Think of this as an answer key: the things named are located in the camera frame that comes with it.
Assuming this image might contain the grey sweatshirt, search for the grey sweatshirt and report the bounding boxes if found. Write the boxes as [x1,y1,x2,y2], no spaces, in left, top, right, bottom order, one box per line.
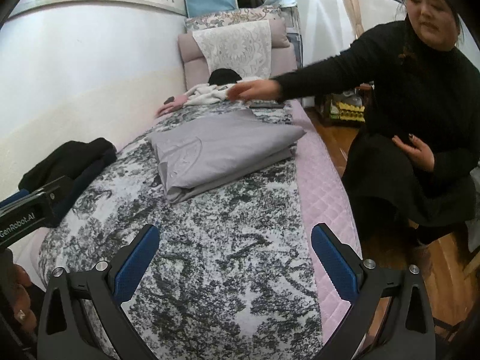
[145,112,307,204]

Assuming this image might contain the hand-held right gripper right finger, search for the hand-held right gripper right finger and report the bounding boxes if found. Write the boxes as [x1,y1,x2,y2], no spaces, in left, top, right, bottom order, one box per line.
[311,223,437,360]

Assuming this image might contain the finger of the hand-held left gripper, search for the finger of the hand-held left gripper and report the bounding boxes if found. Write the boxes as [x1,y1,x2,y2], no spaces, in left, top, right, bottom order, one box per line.
[0,189,31,211]

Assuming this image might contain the beige curtain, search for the beige curtain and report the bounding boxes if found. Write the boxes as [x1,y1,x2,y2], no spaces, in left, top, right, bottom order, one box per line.
[334,0,366,34]

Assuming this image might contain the black hat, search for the black hat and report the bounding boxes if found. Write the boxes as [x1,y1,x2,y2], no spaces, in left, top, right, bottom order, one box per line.
[208,68,242,85]

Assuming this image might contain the white patterned cushion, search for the white patterned cushion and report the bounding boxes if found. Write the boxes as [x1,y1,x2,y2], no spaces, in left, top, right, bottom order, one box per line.
[192,19,271,81]

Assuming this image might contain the grey and white garment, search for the grey and white garment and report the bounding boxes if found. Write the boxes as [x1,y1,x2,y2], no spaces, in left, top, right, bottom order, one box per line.
[37,99,325,360]

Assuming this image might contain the person's left hand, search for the person's left hand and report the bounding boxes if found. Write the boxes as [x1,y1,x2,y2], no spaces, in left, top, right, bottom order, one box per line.
[7,262,40,332]

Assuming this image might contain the pink headboard cushion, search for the pink headboard cushion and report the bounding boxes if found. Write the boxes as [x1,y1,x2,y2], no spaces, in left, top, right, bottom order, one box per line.
[177,19,291,94]

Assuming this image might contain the floral pillow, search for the floral pillow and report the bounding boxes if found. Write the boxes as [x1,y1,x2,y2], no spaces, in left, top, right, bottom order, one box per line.
[184,5,287,32]

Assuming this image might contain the dark remote control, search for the dark remote control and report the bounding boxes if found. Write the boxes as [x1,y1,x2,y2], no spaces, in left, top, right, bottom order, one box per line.
[248,99,286,110]

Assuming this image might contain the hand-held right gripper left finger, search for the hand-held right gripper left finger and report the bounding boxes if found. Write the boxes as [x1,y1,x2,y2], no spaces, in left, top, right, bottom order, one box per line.
[37,224,162,360]

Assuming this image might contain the yellow egg cartons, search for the yellow egg cartons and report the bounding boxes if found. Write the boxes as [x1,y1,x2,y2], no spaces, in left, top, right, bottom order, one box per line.
[330,99,366,122]

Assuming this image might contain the white pink garment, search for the white pink garment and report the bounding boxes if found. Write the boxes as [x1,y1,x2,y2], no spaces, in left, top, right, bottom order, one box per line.
[155,79,263,117]

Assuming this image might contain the black garment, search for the black garment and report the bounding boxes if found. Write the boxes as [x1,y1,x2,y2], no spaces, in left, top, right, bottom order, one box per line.
[18,137,118,196]

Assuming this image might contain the pink quilted mattress pad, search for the pink quilted mattress pad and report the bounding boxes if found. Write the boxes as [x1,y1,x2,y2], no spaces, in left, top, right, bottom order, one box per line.
[285,99,364,346]

